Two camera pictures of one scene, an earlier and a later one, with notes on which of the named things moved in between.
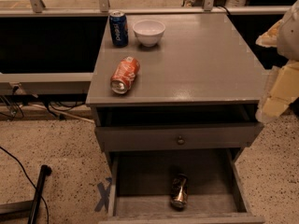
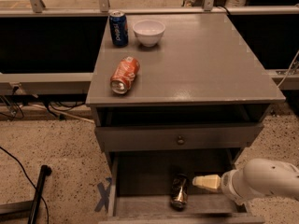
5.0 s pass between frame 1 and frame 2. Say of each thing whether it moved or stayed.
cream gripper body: moved
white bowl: stayed
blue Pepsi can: stayed
